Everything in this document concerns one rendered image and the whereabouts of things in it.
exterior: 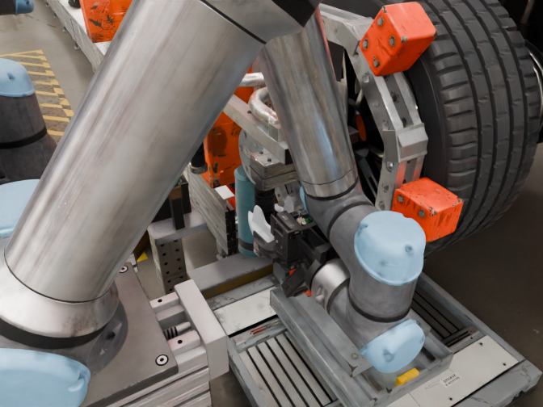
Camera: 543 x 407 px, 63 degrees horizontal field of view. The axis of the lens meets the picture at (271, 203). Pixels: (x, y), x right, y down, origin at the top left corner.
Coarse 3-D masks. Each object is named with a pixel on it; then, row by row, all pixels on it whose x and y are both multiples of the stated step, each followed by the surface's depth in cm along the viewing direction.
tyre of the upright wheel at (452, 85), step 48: (336, 0) 89; (384, 0) 78; (432, 0) 77; (480, 0) 82; (432, 48) 73; (480, 48) 76; (432, 96) 75; (480, 96) 74; (528, 96) 80; (432, 144) 78; (480, 144) 76; (528, 144) 82; (480, 192) 81
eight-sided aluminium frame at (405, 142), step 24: (336, 24) 79; (360, 24) 76; (360, 72) 77; (384, 96) 74; (408, 96) 76; (384, 120) 75; (408, 120) 76; (384, 144) 76; (408, 144) 73; (384, 168) 78; (408, 168) 79; (384, 192) 80
